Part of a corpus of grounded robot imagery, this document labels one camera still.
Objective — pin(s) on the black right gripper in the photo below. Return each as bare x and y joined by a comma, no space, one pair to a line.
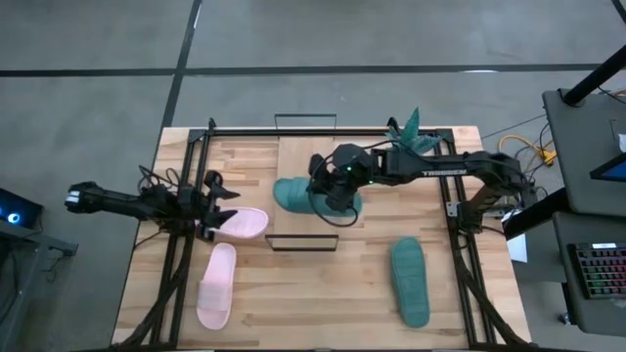
332,188

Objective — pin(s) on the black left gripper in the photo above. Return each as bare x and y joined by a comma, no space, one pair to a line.
198,203

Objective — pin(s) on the pink rubber slide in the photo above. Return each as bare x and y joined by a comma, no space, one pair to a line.
247,222
215,293

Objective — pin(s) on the green rubber slide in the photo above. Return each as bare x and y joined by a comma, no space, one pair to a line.
291,195
410,283

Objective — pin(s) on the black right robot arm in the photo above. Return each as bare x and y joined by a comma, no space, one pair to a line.
440,171

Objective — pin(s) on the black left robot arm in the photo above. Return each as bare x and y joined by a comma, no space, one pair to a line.
112,201

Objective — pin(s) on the green artificial plant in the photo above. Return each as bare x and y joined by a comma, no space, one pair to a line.
412,129

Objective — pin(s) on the grey metal cart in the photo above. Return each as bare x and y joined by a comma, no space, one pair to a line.
49,243

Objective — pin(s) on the white paper sheet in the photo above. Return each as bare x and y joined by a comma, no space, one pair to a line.
518,249

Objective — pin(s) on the black desk beam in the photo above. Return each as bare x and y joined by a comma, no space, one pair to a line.
533,215

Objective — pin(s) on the black computer with blue light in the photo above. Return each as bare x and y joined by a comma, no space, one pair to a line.
19,210

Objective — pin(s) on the grey desk with screen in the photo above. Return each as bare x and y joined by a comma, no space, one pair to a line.
582,146

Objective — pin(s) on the black round pole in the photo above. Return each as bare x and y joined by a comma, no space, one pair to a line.
587,83

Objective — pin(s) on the backlit black keyboard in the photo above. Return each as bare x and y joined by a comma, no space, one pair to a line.
601,271

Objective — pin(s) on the blue lit screen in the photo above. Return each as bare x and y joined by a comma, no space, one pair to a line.
615,170

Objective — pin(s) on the grey desk with keyboard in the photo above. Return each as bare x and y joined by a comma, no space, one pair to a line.
601,318

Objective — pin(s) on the black aluminium rig frame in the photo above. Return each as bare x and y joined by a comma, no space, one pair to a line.
244,132

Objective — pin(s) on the grey metal bracket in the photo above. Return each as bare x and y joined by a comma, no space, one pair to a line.
452,209

